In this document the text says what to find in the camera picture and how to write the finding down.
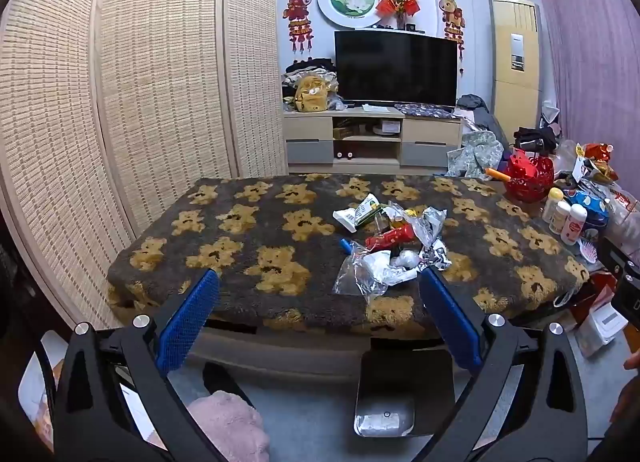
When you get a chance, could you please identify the white crumpled tissue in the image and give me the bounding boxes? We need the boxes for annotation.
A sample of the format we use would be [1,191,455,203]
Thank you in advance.
[362,249,418,287]

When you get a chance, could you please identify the beige standing air conditioner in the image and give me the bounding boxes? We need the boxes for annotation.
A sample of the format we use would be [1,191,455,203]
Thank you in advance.
[489,0,543,135]

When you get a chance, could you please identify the colourful snack bags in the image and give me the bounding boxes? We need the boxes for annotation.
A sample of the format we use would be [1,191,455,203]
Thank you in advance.
[575,142,618,183]

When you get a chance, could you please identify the floral cloth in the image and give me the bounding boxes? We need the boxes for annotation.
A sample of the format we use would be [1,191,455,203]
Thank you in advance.
[446,131,505,177]

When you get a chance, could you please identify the purple curtain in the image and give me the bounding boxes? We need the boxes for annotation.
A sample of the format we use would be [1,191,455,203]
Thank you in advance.
[530,0,640,203]

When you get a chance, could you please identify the white green wrapper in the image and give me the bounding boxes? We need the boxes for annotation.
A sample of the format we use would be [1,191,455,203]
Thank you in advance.
[333,193,383,233]

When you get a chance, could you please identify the pink fluffy cloth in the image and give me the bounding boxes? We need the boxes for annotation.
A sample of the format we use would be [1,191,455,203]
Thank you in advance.
[187,390,271,462]

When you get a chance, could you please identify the white box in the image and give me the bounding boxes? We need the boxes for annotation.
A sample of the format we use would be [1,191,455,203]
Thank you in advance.
[575,299,628,358]

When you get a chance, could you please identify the dark patterned cloth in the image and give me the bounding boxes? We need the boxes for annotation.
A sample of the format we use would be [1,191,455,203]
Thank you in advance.
[394,102,453,119]

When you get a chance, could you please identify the bear print blanket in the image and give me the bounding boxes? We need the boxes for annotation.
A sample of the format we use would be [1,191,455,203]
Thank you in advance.
[107,173,591,333]

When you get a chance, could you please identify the person's right hand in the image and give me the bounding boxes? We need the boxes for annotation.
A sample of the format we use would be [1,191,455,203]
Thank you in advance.
[610,349,640,423]

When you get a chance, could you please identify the red openwork basket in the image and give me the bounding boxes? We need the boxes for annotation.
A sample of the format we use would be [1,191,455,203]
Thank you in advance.
[502,148,555,203]

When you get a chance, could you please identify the small white bottle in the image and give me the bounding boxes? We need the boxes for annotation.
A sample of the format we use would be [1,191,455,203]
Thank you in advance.
[549,201,571,235]

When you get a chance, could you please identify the black flat television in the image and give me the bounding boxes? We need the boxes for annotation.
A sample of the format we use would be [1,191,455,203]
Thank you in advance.
[334,30,458,107]

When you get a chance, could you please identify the grey jacket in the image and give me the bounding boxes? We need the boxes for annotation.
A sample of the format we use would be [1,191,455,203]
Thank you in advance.
[456,94,511,143]

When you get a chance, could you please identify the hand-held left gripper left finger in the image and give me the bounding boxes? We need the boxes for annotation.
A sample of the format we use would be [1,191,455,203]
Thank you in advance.
[52,269,221,462]

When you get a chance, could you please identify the pile of clothes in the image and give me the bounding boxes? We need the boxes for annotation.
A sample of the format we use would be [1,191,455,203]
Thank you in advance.
[281,58,341,112]

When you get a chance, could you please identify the beige television cabinet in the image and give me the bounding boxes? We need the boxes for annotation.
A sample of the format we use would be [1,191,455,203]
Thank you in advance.
[283,106,463,167]

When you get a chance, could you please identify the printed foil wrapper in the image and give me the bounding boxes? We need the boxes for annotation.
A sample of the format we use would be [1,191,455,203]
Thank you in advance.
[419,239,453,270]

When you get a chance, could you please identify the vase with red flowers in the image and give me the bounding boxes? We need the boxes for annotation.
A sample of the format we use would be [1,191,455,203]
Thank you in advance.
[375,0,421,31]

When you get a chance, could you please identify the red tube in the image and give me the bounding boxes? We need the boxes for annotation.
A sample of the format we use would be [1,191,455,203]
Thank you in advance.
[365,224,418,250]

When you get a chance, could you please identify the white bottle yellow cap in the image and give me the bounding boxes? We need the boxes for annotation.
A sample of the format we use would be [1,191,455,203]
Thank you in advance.
[542,187,566,225]

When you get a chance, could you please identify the silver foil bag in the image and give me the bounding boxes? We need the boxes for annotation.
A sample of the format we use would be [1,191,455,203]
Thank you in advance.
[407,206,448,247]

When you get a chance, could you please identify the red hanging ornament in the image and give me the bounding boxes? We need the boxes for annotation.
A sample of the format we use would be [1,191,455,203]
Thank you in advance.
[283,0,313,60]
[439,0,466,60]

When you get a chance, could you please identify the black clothes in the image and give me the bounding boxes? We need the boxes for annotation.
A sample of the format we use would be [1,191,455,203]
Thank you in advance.
[514,126,558,153]

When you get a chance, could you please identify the yellow backpack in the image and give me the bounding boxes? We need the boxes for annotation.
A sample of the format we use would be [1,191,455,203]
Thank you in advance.
[294,74,331,113]

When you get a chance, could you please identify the woven bamboo folding screen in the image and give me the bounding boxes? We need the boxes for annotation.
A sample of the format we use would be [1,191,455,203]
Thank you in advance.
[0,0,281,343]

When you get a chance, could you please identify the clear plastic bag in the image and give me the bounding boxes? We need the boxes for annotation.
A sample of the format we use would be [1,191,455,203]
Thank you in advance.
[332,241,396,300]

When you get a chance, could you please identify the white bottle red label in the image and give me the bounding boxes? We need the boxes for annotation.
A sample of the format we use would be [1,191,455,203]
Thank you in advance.
[561,203,588,245]

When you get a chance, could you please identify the blue tin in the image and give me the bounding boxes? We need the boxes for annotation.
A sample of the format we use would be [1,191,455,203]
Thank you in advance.
[570,189,610,243]

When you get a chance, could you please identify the black trash bin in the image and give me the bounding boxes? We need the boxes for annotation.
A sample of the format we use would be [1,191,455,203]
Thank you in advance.
[354,349,456,438]

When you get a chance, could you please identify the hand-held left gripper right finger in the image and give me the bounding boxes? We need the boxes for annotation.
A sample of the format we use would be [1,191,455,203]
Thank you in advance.
[419,267,588,462]

